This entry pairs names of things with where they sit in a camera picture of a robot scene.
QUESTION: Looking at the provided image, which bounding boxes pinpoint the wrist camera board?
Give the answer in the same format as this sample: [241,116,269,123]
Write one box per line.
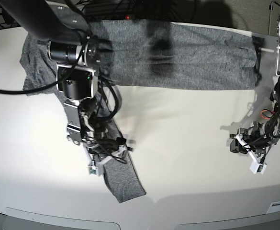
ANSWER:
[249,161,267,174]
[88,161,104,176]

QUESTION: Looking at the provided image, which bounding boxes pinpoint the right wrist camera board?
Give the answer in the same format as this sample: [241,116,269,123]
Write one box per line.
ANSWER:
[88,161,104,176]

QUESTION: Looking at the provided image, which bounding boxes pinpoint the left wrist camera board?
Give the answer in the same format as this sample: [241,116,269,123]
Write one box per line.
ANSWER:
[249,161,267,174]

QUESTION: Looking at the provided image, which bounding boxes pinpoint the black power strip red light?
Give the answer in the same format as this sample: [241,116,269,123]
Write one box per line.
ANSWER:
[85,14,160,22]

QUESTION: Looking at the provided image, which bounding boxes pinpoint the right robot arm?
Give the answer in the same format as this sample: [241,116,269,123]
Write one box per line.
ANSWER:
[0,0,129,173]

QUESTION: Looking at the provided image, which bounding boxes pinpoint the grey long-sleeve T-shirt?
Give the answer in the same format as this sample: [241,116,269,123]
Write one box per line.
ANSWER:
[20,20,258,203]

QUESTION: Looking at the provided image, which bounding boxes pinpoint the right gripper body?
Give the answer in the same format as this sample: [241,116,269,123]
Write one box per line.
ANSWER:
[82,133,133,168]

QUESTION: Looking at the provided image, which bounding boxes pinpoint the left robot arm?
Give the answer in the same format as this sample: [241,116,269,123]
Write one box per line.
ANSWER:
[230,17,280,174]

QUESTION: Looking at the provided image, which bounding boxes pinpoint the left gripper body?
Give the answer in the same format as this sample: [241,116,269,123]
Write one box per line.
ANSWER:
[230,122,279,165]

